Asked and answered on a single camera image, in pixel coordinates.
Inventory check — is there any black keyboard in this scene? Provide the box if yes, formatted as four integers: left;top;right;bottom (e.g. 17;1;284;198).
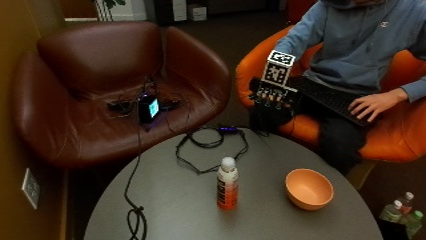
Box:
287;75;378;128

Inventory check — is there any orange armchair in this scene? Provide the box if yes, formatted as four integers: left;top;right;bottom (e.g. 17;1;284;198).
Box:
234;24;426;163

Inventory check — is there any white marker cube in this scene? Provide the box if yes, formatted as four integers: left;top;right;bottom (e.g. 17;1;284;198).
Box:
259;49;296;89

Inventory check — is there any person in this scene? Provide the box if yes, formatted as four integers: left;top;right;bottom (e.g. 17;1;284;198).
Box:
270;0;426;176

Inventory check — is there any orange drink bottle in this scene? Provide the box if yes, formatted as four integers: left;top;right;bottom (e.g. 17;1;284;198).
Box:
215;156;239;211

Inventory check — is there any orange bowl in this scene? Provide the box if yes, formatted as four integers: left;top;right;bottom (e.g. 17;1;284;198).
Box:
283;168;335;212

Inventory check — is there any small device with lit screen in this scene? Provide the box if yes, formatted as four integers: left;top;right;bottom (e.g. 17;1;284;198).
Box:
137;94;161;124

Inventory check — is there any red bottle with white cap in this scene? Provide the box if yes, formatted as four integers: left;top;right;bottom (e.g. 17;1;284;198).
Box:
396;191;415;214

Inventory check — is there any brown leather armchair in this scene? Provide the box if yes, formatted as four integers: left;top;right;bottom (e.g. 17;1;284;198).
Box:
10;20;233;169

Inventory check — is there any bottle with green cap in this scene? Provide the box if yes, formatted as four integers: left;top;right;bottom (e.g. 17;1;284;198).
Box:
400;209;424;238

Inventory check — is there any black box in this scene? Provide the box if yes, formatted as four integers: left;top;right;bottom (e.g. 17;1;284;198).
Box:
375;218;411;240

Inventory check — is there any black cable hub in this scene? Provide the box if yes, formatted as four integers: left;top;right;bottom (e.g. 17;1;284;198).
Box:
215;124;241;135

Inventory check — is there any black cable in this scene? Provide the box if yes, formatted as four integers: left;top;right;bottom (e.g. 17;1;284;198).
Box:
122;74;250;240

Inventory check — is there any white wall socket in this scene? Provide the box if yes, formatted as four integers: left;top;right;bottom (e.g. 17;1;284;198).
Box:
21;167;42;210

